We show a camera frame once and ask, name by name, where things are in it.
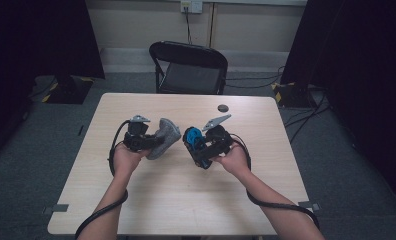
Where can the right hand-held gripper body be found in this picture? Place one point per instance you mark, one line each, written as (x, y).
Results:
(221, 138)

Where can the grey tape piece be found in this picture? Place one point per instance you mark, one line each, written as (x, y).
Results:
(309, 204)
(57, 208)

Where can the person's right hand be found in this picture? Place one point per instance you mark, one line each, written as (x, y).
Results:
(234, 160)

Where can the blue toy car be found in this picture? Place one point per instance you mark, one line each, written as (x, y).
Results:
(194, 143)

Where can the person's left hand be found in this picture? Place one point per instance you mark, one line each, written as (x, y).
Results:
(129, 160)

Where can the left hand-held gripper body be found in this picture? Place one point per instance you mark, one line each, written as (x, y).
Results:
(136, 138)

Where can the black curtain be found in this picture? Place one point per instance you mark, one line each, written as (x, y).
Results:
(359, 66)
(36, 40)

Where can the white wall socket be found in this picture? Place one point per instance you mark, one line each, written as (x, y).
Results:
(191, 6)

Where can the grey cloth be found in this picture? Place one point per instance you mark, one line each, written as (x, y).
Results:
(166, 136)

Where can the black stand base striped tape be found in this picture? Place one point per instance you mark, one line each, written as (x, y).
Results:
(292, 95)
(69, 91)

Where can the black folding chair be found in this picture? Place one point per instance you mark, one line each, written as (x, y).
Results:
(189, 78)

